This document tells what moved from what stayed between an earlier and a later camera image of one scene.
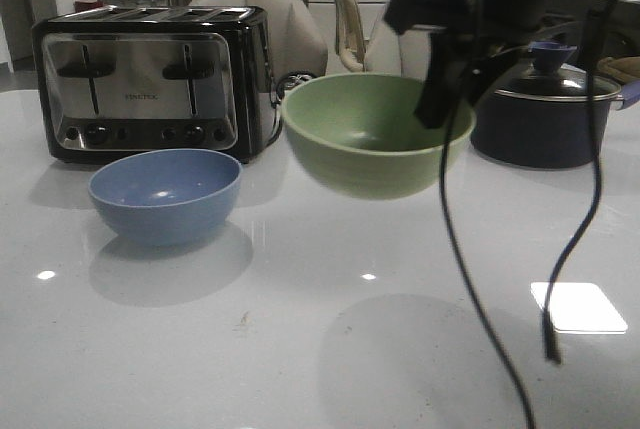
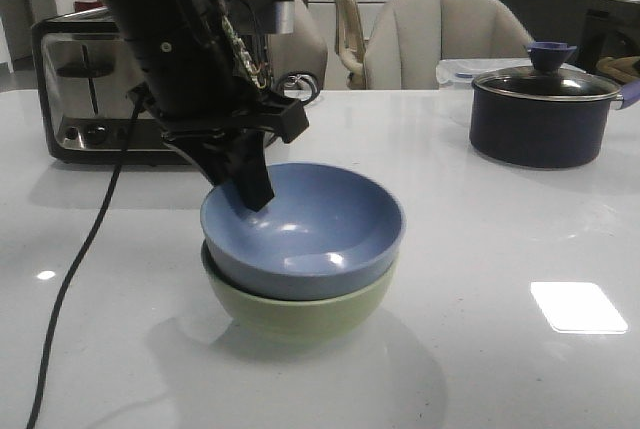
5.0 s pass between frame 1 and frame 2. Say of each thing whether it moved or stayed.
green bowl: moved
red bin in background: stayed
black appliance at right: stayed
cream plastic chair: stayed
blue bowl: moved
